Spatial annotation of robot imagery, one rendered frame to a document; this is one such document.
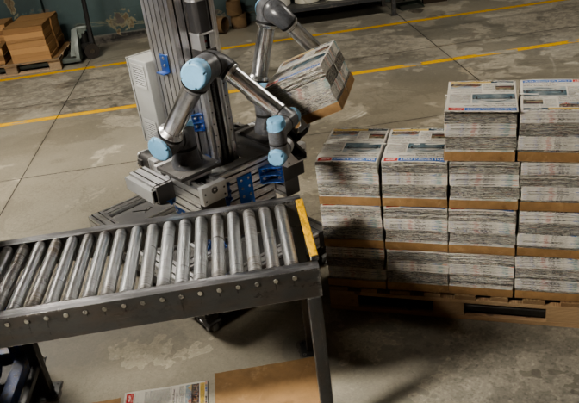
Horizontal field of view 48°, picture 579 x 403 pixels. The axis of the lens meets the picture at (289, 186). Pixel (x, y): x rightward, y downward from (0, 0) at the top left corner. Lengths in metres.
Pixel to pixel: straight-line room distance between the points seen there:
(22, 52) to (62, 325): 6.55
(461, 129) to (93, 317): 1.60
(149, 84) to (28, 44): 5.38
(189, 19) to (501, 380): 2.08
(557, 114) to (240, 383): 1.74
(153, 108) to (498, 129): 1.68
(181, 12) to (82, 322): 1.48
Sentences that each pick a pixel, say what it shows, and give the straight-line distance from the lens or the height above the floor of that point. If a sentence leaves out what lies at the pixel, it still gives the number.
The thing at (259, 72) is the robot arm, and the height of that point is 1.09.
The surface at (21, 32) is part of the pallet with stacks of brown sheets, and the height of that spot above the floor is 0.51.
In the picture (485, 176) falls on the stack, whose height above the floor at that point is 0.76.
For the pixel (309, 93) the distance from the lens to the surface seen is 2.87.
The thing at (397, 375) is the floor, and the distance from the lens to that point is 3.00.
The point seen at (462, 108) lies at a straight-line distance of 2.75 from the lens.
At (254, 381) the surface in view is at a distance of 3.04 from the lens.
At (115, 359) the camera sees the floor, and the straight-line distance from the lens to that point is 3.36.
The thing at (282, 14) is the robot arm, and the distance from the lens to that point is 3.21.
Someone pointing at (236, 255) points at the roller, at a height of 0.80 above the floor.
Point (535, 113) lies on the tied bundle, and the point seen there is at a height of 1.05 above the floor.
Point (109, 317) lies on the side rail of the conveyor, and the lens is 2.35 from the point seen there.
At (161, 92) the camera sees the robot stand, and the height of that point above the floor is 1.07.
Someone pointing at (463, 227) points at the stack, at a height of 0.51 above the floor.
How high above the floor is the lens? 2.07
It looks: 27 degrees down
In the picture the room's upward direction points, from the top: 7 degrees counter-clockwise
